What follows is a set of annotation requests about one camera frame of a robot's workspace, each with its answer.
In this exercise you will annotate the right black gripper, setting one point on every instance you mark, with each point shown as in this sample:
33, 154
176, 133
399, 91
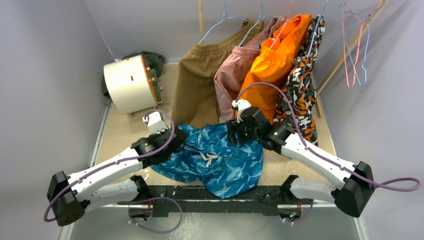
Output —
233, 133

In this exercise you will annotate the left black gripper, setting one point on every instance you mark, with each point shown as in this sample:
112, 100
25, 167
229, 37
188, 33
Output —
154, 136

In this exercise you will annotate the blue patterned shorts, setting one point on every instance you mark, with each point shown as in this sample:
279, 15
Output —
209, 157

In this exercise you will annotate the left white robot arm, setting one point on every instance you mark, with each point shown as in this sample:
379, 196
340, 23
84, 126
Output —
70, 196

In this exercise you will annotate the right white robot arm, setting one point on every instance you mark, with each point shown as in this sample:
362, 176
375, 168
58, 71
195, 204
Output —
344, 182

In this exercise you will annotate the camouflage patterned shorts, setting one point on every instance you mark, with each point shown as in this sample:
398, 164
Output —
299, 87

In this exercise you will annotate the pink shorts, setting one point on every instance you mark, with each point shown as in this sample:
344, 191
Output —
231, 74

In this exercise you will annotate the brown shorts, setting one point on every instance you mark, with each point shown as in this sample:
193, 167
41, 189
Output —
195, 100

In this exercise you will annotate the orange shorts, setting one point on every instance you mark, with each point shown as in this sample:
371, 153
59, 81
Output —
273, 66

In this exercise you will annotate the white cylindrical drum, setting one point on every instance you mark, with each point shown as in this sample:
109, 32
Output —
132, 85

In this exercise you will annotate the dark green cloth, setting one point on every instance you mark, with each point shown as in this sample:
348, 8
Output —
153, 60

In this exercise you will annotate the wooden rack pole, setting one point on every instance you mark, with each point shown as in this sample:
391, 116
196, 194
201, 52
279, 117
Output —
200, 4

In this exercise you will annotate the wooden diagonal rack bar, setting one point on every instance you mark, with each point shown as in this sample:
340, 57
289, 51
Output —
351, 46

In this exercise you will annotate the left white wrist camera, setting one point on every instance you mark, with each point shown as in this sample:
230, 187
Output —
155, 123

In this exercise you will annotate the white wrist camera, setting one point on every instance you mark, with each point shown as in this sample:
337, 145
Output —
155, 123
239, 106

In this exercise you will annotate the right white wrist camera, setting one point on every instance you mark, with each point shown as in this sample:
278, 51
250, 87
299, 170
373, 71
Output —
239, 106

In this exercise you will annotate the aluminium frame rail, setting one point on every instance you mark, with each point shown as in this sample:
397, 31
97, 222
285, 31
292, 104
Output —
110, 222

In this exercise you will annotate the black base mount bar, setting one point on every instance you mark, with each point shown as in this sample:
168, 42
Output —
267, 200

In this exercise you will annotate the blue wire hanger left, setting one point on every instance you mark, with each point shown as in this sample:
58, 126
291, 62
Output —
225, 17

